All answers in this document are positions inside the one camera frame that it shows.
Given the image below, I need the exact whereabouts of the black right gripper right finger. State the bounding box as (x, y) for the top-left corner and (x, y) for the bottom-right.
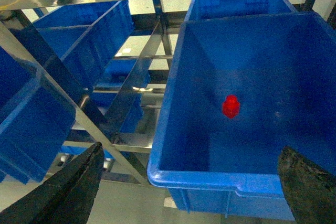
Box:
(277, 146), (335, 223)

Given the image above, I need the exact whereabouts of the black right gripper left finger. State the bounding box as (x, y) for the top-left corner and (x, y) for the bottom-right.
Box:
(1, 142), (104, 223)

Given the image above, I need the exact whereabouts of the red one-stud toy block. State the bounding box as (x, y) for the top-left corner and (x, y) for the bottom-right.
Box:
(222, 94), (240, 119)

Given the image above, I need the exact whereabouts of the large blue bin left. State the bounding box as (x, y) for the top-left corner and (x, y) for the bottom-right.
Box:
(1, 49), (75, 184)

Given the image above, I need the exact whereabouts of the large blue bin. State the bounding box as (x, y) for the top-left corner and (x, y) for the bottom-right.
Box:
(1, 49), (75, 184)
(147, 12), (335, 221)

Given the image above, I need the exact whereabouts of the large blue bin right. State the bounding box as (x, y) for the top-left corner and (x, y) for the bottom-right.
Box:
(147, 12), (335, 221)

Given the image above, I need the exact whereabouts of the blue bin rear left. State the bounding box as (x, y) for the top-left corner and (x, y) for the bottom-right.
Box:
(10, 0), (136, 91)

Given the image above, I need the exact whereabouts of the blue bin rear right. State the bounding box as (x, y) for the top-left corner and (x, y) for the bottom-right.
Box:
(184, 0), (297, 22)

